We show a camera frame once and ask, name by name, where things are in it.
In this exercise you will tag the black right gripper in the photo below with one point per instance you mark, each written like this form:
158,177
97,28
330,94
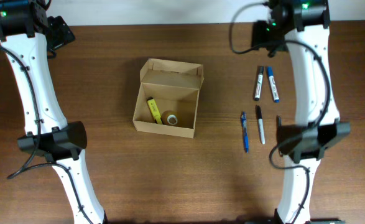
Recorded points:
258,42

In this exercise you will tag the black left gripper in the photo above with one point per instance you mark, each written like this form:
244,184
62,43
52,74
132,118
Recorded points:
64,35

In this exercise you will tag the blue cap whiteboard marker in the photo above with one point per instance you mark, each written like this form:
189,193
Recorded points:
272,83

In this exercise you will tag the black cap whiteboard marker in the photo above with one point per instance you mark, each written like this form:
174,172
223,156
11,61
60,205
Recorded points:
260,74

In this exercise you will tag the black cap permanent marker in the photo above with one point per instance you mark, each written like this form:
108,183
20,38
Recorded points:
260,124

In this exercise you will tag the thin black pen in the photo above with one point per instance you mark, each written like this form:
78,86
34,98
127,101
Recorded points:
279,122

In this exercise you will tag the blue ballpoint pen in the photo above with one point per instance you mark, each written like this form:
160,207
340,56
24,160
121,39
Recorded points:
245,135

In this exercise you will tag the brown cardboard box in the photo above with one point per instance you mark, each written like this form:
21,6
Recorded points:
174,86

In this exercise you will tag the yellow highlighter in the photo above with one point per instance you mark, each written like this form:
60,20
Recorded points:
154,110

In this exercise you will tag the yellow tape roll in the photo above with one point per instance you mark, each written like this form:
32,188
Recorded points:
170,118

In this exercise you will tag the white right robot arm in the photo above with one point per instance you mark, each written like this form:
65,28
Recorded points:
302,28

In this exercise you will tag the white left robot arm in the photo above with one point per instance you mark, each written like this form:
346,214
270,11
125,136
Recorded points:
30,38

